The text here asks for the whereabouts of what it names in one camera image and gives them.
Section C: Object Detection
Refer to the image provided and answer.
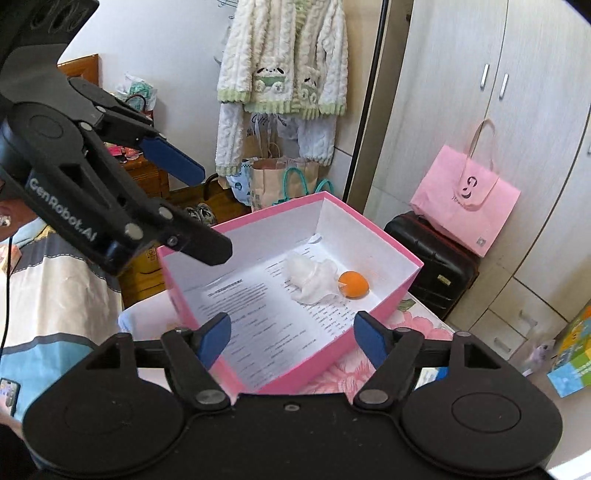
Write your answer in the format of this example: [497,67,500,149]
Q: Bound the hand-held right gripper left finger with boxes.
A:
[85,312,232,412]

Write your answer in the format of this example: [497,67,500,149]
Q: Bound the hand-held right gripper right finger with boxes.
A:
[353,311,504,409]

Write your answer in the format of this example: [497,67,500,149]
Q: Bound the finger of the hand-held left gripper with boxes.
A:
[69,133,232,267]
[68,78,206,186]

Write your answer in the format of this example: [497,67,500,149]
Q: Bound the pink cardboard box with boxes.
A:
[157,191,424,396]

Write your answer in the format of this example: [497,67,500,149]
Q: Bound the purple plush toy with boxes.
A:
[522,339,557,376]

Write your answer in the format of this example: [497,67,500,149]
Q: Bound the wooden cabinet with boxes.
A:
[60,53,174,206]

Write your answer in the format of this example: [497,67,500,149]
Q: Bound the floral tablecloth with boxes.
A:
[119,295,459,398]

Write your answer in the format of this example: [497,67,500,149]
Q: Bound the pink trinket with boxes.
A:
[104,143,142,163]

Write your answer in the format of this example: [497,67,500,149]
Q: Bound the printed paper sheet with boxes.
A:
[185,244,370,389]

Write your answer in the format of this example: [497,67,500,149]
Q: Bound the orange ball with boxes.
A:
[338,271,370,299]

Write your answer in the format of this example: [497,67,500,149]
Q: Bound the pale fluffy pajama pants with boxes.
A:
[215,102,336,177]

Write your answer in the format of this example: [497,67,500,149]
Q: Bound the yellow printed box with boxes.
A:
[121,244,168,311]

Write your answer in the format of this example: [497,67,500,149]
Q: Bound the white printed plastic bag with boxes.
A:
[228,158,256,207]

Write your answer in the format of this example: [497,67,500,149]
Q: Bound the white and green plastic bag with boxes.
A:
[115,71,160,117]

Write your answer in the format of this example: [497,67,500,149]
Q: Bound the brown paper bag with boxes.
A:
[249,143,320,209]

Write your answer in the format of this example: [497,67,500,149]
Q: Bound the black suitcase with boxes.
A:
[384,211,481,322]

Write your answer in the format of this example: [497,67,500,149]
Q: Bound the person's striped shirt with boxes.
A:
[0,217,124,422]

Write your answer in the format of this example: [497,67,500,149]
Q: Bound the white fluffy pajama jacket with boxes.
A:
[217,0,348,116]

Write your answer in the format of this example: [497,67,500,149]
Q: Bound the pink shopping bag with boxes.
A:
[410,119,522,258]

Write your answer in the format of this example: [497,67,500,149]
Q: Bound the colourful hanging bag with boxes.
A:
[547,305,591,399]

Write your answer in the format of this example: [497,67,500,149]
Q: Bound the smartphone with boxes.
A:
[0,377,22,419]

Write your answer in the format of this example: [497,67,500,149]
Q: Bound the white wardrobe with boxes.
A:
[351,0,591,372]

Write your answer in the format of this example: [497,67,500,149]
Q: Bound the bag with teal handles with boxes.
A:
[272,166,334,206]

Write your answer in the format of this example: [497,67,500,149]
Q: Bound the black cable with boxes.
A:
[0,237,20,363]

